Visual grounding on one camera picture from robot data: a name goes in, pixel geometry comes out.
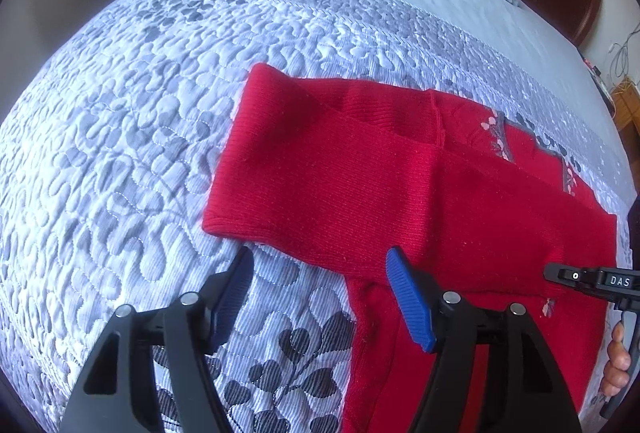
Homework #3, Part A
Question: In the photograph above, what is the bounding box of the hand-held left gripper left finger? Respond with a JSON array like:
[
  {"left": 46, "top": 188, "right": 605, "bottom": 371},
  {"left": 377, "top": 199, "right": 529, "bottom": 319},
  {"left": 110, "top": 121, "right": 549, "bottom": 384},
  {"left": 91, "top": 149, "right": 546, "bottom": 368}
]
[{"left": 65, "top": 245, "right": 256, "bottom": 433}]

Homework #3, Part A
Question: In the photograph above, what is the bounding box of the grey leaf-patterned quilted bedspread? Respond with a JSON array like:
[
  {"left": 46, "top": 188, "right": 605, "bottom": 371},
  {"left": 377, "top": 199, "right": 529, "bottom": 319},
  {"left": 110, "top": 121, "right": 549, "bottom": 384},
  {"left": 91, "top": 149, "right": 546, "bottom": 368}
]
[{"left": 0, "top": 0, "right": 632, "bottom": 433}]

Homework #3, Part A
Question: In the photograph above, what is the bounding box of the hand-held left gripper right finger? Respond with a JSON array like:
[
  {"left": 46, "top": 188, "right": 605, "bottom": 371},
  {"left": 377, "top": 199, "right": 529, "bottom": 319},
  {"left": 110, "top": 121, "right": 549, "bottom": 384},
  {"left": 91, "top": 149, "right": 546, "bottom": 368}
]
[{"left": 385, "top": 246, "right": 584, "bottom": 433}]

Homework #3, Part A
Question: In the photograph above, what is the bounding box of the person's right hand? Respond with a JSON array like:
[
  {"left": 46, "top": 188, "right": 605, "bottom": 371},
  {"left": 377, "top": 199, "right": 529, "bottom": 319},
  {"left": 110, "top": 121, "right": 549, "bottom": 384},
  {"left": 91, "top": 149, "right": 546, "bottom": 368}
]
[{"left": 600, "top": 323, "right": 632, "bottom": 399}]

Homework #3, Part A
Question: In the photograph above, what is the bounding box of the tangle of thin cables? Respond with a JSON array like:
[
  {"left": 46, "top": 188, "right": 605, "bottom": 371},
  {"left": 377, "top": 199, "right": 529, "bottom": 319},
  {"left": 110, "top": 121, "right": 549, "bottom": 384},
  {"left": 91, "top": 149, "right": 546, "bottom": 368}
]
[{"left": 601, "top": 27, "right": 640, "bottom": 90}]

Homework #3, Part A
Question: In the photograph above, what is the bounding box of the red knitted sweater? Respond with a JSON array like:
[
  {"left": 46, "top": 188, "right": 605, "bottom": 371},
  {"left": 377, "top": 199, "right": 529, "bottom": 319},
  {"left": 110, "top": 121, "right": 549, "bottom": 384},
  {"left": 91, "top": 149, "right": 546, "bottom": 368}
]
[{"left": 201, "top": 63, "right": 619, "bottom": 433}]

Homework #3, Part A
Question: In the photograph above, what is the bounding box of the wooden nightstand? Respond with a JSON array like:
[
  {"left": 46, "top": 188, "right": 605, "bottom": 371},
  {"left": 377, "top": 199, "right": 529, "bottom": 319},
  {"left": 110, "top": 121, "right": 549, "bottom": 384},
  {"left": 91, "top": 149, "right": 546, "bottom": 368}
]
[{"left": 612, "top": 83, "right": 640, "bottom": 146}]

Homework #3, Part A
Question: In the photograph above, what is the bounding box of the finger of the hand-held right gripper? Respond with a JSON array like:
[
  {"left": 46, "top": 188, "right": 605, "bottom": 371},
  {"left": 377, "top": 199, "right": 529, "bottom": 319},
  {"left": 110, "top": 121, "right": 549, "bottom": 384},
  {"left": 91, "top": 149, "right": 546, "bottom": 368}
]
[{"left": 543, "top": 262, "right": 602, "bottom": 295}]

